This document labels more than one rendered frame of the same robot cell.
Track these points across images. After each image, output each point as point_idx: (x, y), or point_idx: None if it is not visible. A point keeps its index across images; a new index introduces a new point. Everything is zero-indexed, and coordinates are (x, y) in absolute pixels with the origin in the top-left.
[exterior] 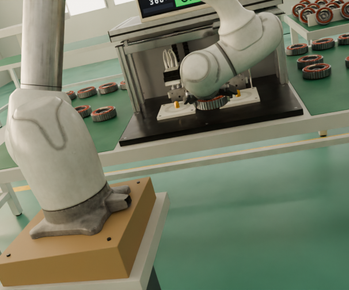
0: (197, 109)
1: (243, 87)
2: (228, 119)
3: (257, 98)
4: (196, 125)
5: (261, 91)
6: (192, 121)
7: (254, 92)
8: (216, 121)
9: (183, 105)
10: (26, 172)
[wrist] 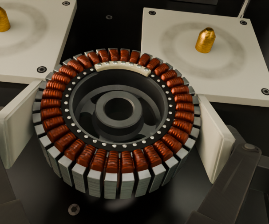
0: (67, 58)
1: (210, 2)
2: (167, 212)
3: None
4: (24, 208)
5: (262, 40)
6: (22, 154)
7: (251, 52)
8: (118, 204)
9: (25, 20)
10: None
